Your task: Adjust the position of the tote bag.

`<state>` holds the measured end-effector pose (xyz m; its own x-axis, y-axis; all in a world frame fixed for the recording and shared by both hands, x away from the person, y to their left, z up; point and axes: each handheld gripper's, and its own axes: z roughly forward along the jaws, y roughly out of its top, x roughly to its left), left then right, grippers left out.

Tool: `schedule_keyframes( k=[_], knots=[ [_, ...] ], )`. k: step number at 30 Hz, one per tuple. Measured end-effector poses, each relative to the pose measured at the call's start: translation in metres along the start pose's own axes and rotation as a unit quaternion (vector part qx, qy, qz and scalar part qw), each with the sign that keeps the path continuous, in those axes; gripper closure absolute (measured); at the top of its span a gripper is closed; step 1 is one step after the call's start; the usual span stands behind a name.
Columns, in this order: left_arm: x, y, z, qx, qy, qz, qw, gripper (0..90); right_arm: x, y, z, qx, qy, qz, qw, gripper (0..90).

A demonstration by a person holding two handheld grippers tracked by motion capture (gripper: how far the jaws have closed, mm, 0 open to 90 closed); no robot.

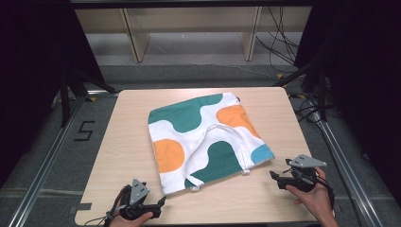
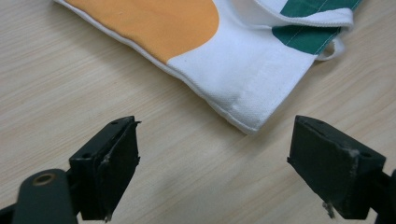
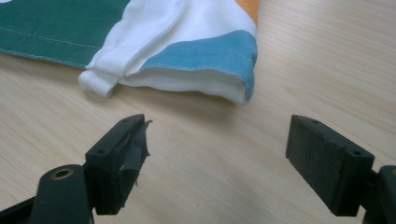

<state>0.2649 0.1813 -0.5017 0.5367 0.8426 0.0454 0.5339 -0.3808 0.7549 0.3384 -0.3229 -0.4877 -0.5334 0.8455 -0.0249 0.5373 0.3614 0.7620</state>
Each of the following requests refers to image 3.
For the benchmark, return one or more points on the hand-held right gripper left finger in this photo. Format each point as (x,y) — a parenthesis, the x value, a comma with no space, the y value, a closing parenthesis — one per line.
(112,168)

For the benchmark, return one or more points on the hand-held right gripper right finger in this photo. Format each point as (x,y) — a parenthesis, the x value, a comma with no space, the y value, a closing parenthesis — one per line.
(323,168)

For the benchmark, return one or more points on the white tote bag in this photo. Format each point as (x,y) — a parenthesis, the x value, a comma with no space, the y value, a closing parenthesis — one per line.
(199,18)

